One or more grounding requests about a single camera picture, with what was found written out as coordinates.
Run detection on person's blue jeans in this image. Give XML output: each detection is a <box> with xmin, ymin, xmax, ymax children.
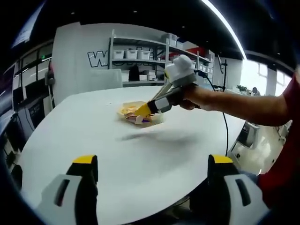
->
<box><xmin>239</xmin><ymin>171</ymin><xmax>261</xmax><ymax>188</ymax></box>

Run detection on long ceiling strip light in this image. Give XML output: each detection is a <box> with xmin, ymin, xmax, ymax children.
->
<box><xmin>201</xmin><ymin>0</ymin><xmax>247</xmax><ymax>59</ymax></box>

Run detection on large white storage box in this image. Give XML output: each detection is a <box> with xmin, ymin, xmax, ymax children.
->
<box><xmin>164</xmin><ymin>33</ymin><xmax>179</xmax><ymax>46</ymax></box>

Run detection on dark grey cabinet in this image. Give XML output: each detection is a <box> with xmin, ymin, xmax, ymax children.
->
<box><xmin>16</xmin><ymin>93</ymin><xmax>56</xmax><ymax>132</ymax></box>

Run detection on glass office partition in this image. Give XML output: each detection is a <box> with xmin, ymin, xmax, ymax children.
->
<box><xmin>11</xmin><ymin>41</ymin><xmax>53</xmax><ymax>90</ymax></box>

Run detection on large yellow bread food packet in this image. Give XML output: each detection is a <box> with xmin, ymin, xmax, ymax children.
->
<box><xmin>119</xmin><ymin>103</ymin><xmax>143</xmax><ymax>116</ymax></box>

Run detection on person's red shirt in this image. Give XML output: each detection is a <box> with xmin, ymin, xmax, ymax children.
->
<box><xmin>257</xmin><ymin>74</ymin><xmax>300</xmax><ymax>209</ymax></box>

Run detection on grey metal shelving unit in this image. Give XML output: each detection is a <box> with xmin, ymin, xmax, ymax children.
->
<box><xmin>165</xmin><ymin>37</ymin><xmax>215</xmax><ymax>82</ymax></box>
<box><xmin>109</xmin><ymin>29</ymin><xmax>169</xmax><ymax>86</ymax></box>

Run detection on black tripod stand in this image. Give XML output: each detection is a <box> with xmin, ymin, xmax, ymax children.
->
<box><xmin>217</xmin><ymin>55</ymin><xmax>229</xmax><ymax>92</ymax></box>

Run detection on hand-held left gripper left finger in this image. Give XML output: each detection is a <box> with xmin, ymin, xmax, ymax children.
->
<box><xmin>37</xmin><ymin>154</ymin><xmax>98</xmax><ymax>225</ymax></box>

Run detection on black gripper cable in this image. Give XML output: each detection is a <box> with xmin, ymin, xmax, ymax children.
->
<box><xmin>200</xmin><ymin>74</ymin><xmax>229</xmax><ymax>157</ymax></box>

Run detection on row of white storage bins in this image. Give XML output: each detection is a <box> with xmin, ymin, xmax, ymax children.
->
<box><xmin>192</xmin><ymin>60</ymin><xmax>215</xmax><ymax>73</ymax></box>

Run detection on beige hexagonal food container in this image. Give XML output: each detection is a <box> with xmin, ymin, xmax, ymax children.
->
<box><xmin>116</xmin><ymin>100</ymin><xmax>165</xmax><ymax>127</ymax></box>

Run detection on person's right hand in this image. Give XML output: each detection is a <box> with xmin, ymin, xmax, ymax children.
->
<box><xmin>172</xmin><ymin>84</ymin><xmax>212</xmax><ymax>111</ymax></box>

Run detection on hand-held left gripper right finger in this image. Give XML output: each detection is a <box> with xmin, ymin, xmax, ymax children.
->
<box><xmin>208</xmin><ymin>154</ymin><xmax>270</xmax><ymax>225</ymax></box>

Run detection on pale grey chair back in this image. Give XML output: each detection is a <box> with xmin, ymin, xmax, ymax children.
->
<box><xmin>88</xmin><ymin>68</ymin><xmax>124</xmax><ymax>89</ymax></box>

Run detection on grey red hanging device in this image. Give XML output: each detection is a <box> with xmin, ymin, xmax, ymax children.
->
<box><xmin>45</xmin><ymin>61</ymin><xmax>56</xmax><ymax>85</ymax></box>

